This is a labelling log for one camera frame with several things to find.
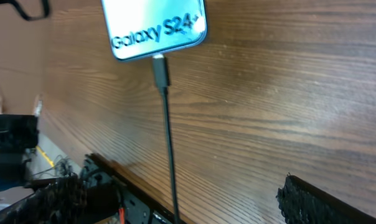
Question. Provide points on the Samsung Galaxy smartphone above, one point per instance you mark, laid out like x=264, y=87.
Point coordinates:
x=143, y=28

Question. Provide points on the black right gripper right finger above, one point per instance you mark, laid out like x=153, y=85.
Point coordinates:
x=301, y=202

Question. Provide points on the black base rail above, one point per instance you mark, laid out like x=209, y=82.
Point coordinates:
x=109, y=193

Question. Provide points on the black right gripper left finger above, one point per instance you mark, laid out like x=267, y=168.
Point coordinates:
x=61, y=202

